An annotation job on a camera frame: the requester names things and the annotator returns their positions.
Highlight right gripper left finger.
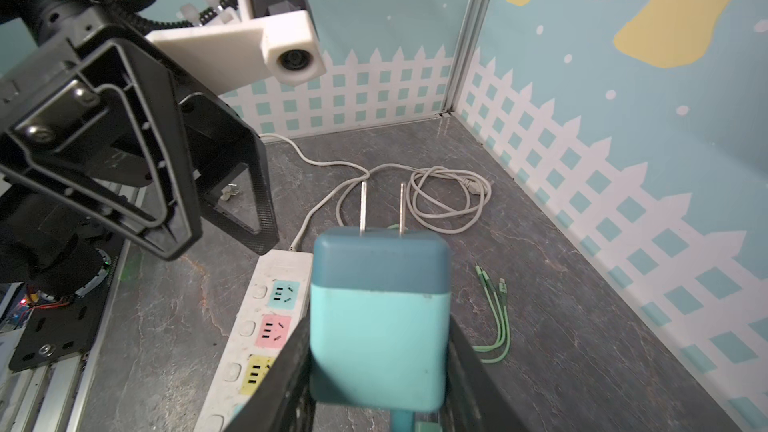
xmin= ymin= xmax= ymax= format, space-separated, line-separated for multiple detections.
xmin=224 ymin=316 xmax=315 ymax=432

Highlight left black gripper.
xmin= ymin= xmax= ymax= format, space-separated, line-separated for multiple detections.
xmin=1 ymin=7 xmax=201 ymax=259

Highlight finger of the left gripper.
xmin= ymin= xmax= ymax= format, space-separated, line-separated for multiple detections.
xmin=180 ymin=92 xmax=279 ymax=255

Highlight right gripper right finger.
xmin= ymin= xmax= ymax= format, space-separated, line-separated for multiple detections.
xmin=440 ymin=317 xmax=528 ymax=432

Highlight teal charger plug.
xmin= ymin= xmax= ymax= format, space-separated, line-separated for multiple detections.
xmin=309 ymin=202 xmax=452 ymax=412

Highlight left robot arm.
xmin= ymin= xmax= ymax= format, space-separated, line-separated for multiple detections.
xmin=1 ymin=0 xmax=279 ymax=260

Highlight large white multicolour power strip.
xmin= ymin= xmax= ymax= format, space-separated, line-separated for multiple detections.
xmin=195 ymin=250 xmax=313 ymax=431

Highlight tangled green charging cables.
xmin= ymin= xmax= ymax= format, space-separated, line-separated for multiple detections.
xmin=470 ymin=263 xmax=512 ymax=365

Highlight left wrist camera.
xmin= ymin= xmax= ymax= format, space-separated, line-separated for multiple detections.
xmin=147 ymin=0 xmax=326 ymax=95

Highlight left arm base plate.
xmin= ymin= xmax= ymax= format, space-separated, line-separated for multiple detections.
xmin=8 ymin=240 xmax=123 ymax=372

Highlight coiled white power cord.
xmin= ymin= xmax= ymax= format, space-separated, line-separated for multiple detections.
xmin=259 ymin=133 xmax=493 ymax=251

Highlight aluminium front rail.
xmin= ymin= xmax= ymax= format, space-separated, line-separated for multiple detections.
xmin=1 ymin=185 xmax=129 ymax=431

